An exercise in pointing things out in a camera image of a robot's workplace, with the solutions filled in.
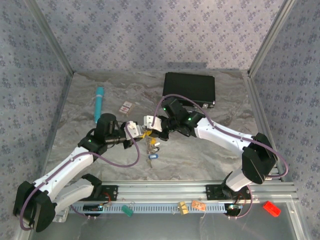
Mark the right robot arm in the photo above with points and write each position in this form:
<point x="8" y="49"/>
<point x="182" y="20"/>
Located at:
<point x="225" y="135"/>

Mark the left circuit board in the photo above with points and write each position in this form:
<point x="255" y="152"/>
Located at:
<point x="93" y="207"/>

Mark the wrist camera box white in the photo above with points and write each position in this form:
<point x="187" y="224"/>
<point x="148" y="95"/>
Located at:
<point x="153" y="123"/>
<point x="133" y="128"/>

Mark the aluminium frame post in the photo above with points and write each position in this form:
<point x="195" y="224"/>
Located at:
<point x="272" y="35"/>
<point x="50" y="35"/>

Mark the orange key tag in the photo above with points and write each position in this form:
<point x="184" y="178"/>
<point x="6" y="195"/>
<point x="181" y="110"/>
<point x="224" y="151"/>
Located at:
<point x="199" y="205"/>

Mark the aluminium side rail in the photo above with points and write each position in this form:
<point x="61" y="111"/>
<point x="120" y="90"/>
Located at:
<point x="63" y="103"/>
<point x="256" y="100"/>

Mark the teal plastic tube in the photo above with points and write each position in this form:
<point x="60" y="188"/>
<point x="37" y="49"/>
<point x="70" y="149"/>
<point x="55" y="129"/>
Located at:
<point x="99" y="105"/>

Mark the red plastic block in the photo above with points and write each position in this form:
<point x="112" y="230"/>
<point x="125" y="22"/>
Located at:
<point x="271" y="208"/>

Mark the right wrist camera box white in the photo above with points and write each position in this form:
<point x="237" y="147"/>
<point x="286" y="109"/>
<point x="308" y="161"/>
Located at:
<point x="153" y="123"/>

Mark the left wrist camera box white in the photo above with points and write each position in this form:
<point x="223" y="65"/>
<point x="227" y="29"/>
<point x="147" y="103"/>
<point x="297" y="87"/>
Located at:
<point x="133" y="128"/>

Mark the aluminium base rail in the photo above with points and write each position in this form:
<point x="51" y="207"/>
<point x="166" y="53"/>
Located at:
<point x="162" y="190"/>

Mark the yellow key tag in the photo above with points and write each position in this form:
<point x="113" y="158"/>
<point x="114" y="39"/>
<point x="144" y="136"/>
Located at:
<point x="183" y="208"/>

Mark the key with blue tag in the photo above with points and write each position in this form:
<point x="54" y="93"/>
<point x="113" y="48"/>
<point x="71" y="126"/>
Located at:
<point x="153" y="156"/>

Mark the key with black tag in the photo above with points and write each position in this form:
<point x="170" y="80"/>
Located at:
<point x="155" y="150"/>

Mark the right circuit board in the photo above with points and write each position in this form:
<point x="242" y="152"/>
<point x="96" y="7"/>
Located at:
<point x="234" y="206"/>

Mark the small red white matchbox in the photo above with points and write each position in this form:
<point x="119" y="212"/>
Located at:
<point x="126" y="108"/>

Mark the large metal keyring with keys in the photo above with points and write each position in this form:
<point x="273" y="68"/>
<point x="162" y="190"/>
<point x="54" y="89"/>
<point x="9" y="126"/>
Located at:
<point x="149" y="143"/>

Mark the green key tag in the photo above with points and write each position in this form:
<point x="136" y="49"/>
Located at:
<point x="127" y="211"/>

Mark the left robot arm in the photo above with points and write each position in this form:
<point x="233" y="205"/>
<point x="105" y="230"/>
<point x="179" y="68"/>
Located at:
<point x="62" y="167"/>

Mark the circuit board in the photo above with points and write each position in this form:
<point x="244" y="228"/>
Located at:
<point x="93" y="207"/>
<point x="234" y="206"/>

